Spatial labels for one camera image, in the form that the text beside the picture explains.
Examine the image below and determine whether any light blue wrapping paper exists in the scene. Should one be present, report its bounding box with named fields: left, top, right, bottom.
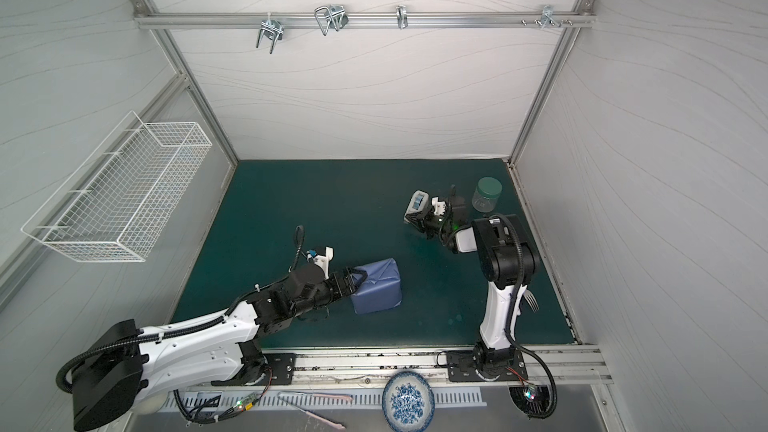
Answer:
left=351, top=258, right=403, bottom=315

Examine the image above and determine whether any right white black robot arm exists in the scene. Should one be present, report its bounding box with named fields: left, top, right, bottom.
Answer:
left=403, top=190, right=541, bottom=384

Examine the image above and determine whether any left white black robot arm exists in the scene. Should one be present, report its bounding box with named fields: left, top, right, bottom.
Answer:
left=55, top=227, right=367, bottom=431

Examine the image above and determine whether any green lid clear jar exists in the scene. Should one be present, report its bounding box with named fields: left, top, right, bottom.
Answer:
left=471, top=177, right=503, bottom=214

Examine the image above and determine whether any green table mat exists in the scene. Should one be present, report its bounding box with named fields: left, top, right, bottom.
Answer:
left=170, top=158, right=578, bottom=350

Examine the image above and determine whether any blue white patterned plate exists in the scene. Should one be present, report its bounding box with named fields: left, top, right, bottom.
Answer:
left=381, top=370, right=436, bottom=432

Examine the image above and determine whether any black round fan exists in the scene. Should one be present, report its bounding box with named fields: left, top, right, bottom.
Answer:
left=509, top=384, right=558, bottom=419

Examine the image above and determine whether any middle metal hook clamp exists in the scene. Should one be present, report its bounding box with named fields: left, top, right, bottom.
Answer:
left=314, top=4, right=349, bottom=36

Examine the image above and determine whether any metal hook clamp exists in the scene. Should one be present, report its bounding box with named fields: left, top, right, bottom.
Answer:
left=256, top=18, right=284, bottom=54
left=314, top=4, right=349, bottom=36

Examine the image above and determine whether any left metal hook clamp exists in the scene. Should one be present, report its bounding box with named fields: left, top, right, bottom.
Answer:
left=256, top=18, right=284, bottom=54

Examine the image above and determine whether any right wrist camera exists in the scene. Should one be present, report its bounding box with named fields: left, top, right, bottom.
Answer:
left=431, top=197, right=447, bottom=216

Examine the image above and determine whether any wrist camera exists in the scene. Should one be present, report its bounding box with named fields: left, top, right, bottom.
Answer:
left=306, top=246, right=334, bottom=279
left=431, top=197, right=447, bottom=216

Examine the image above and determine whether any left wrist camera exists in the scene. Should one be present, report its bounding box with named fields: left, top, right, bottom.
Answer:
left=306, top=246, right=334, bottom=279

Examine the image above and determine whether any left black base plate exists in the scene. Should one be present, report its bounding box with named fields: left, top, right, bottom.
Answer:
left=215, top=352, right=297, bottom=387

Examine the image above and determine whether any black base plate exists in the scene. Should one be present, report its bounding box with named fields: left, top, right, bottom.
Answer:
left=215, top=352, right=297, bottom=387
left=446, top=348, right=528, bottom=383

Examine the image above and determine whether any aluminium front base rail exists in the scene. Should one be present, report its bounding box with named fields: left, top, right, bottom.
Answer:
left=124, top=344, right=613, bottom=390

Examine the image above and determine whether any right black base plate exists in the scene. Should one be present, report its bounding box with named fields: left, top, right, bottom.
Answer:
left=446, top=348, right=528, bottom=383

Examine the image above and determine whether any white wire basket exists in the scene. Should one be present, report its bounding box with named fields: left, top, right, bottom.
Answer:
left=21, top=111, right=212, bottom=263

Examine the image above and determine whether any small metal ring clamp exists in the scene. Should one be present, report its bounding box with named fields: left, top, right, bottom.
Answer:
left=396, top=5, right=408, bottom=30

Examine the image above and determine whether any right metal bracket clamp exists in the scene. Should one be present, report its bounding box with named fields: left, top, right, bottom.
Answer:
left=520, top=5, right=572, bottom=29

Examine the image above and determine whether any aluminium top cross rail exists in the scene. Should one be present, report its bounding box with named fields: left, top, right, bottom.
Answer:
left=134, top=9, right=597, bottom=30

